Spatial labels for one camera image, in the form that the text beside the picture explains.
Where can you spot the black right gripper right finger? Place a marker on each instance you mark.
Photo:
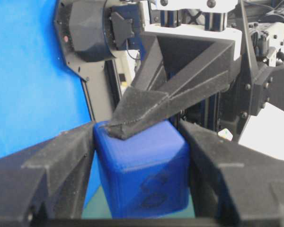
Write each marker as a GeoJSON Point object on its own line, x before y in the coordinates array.
{"type": "Point", "coordinates": [249, 185]}

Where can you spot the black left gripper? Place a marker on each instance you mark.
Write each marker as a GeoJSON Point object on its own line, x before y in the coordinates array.
{"type": "Point", "coordinates": [204, 64]}

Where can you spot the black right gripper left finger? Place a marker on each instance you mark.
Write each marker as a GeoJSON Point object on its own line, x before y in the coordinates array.
{"type": "Point", "coordinates": [49, 179]}

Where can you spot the blue block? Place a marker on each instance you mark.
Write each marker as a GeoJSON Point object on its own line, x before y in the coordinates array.
{"type": "Point", "coordinates": [145, 176]}

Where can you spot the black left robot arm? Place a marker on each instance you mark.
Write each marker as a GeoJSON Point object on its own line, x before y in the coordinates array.
{"type": "Point", "coordinates": [107, 53]}

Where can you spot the blue table cloth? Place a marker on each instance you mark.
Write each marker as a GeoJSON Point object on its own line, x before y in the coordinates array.
{"type": "Point", "coordinates": [39, 96]}

